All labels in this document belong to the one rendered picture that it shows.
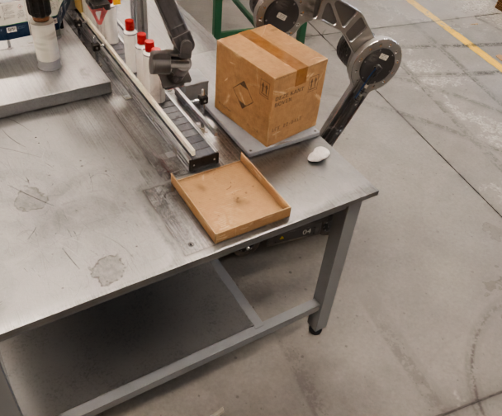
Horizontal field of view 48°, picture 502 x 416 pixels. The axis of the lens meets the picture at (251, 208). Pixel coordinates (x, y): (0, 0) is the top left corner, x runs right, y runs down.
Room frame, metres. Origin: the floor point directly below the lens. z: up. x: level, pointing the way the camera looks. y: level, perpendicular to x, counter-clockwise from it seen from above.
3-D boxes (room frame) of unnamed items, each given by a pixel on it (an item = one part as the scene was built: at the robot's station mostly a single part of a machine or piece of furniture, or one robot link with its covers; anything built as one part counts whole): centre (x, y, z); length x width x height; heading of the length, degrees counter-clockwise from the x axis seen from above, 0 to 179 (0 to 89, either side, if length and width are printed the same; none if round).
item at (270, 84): (1.76, -0.02, 0.99); 0.30 x 0.24 x 0.27; 44
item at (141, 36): (1.84, 0.45, 0.98); 0.05 x 0.05 x 0.20
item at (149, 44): (1.79, 0.41, 0.98); 0.05 x 0.05 x 0.20
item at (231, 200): (1.31, 0.07, 0.85); 0.30 x 0.26 x 0.04; 35
